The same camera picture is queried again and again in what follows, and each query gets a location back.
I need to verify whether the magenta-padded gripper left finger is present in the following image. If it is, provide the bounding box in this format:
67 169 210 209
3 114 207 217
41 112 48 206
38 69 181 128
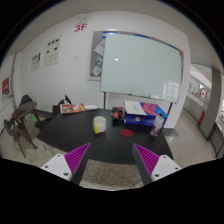
40 142 92 186

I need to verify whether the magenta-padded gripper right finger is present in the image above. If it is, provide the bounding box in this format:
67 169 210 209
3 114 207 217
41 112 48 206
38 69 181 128
131 143 183 186

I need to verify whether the clear bottle with white label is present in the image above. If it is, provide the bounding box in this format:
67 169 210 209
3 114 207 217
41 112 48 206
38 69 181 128
149 113 166 138

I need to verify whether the blue cardboard box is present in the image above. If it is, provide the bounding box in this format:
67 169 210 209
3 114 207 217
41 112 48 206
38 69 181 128
123 102 169 128

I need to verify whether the orange colourful printed box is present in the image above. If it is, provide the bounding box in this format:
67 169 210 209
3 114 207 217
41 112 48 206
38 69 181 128
59 103 87 115

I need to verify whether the white paper booklet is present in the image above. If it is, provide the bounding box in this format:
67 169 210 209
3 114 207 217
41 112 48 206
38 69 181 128
123 100 148 117

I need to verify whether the red and black tool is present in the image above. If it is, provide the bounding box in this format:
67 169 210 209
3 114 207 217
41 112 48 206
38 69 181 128
111 107 126 127

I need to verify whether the red fire extinguisher cabinet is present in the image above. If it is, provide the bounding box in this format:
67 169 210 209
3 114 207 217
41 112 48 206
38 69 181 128
198 110 206 126

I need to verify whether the whiteboard on stand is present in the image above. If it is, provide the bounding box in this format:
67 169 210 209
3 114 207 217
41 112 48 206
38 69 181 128
99 32 184 116

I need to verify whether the white mug with yellow handle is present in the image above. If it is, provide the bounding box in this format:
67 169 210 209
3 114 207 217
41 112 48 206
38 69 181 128
92 115 107 135

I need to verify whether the red wall poster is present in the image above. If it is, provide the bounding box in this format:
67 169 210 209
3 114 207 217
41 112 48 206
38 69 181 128
1 77 11 97

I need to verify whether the wall notice board with papers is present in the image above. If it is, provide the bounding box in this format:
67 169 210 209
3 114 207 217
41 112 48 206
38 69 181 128
87 30 116 81

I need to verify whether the small white wall poster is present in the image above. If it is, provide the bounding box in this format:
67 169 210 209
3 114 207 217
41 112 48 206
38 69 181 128
31 52 42 72

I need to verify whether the large white wall poster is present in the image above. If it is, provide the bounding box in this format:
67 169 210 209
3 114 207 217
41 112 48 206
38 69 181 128
44 35 63 67

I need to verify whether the red wall lettering sign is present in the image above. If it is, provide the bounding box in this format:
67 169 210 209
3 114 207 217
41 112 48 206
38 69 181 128
74 23 88 33

